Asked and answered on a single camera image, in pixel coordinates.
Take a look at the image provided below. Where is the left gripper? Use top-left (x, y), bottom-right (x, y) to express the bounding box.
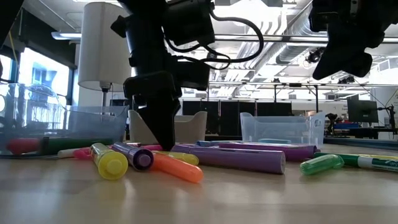
top-left (123, 40), bottom-right (211, 151)

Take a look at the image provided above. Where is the green fat marker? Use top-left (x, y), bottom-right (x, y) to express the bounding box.
top-left (39, 136), bottom-right (114, 156)

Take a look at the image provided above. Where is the long ceiling light bar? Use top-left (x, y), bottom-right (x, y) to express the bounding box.
top-left (51, 30), bottom-right (398, 44)

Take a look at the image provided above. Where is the clear plastic bin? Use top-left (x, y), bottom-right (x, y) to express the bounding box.
top-left (239, 111), bottom-right (326, 149)

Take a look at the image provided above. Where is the black monitor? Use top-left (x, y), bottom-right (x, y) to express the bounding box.
top-left (347, 98), bottom-right (379, 124)

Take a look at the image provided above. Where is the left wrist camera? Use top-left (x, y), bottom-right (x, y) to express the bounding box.
top-left (162, 0), bottom-right (216, 47)

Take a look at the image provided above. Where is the grey opaque bin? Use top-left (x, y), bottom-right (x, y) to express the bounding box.
top-left (128, 109), bottom-right (208, 146)

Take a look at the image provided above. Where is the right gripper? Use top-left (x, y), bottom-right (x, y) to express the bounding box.
top-left (309, 0), bottom-right (385, 80)

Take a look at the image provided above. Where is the black cabinet row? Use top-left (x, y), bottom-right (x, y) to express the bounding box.
top-left (182, 100), bottom-right (293, 136)

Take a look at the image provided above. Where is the yellow fat highlighter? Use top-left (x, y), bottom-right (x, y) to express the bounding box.
top-left (90, 142), bottom-right (129, 182)

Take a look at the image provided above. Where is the black aluminium table frame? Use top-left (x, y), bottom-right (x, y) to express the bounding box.
top-left (323, 136), bottom-right (398, 149)

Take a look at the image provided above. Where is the black screen panel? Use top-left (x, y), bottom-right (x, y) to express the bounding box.
top-left (110, 98), bottom-right (134, 108)

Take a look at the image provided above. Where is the black metal rack frame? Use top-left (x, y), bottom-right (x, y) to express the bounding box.
top-left (208, 80), bottom-right (320, 113)

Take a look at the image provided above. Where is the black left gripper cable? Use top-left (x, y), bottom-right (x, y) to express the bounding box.
top-left (164, 8), bottom-right (265, 71)

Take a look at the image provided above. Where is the blue thin highlighter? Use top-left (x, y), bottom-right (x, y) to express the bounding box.
top-left (257, 138), bottom-right (292, 145)

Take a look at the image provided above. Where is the red dry-erase marker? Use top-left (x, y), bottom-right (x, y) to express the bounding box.
top-left (57, 143), bottom-right (164, 161)

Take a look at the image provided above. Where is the purple fat marker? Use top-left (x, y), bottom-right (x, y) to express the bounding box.
top-left (170, 144), bottom-right (287, 175)
top-left (111, 142), bottom-right (155, 172)
top-left (217, 141), bottom-right (318, 163)

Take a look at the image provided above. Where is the black ceiling spotlight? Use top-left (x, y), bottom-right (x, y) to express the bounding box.
top-left (338, 75), bottom-right (356, 85)
top-left (306, 46), bottom-right (326, 65)

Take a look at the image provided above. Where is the white cylindrical table lamp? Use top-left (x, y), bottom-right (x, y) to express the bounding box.
top-left (77, 1), bottom-right (135, 108)

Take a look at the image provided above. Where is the green thin highlighter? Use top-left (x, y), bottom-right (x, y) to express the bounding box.
top-left (299, 154), bottom-right (345, 176)

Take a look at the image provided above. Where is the green dry-erase marker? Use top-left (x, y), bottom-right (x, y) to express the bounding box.
top-left (313, 151), bottom-right (398, 173)

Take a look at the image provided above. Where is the blue fat marker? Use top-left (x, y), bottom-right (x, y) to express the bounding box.
top-left (195, 140), bottom-right (249, 147)

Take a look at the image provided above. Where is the smoky transparent bin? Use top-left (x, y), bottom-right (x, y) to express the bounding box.
top-left (0, 82), bottom-right (130, 158)

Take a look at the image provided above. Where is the orange thin highlighter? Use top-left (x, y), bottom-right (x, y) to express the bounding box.
top-left (151, 152), bottom-right (205, 184)

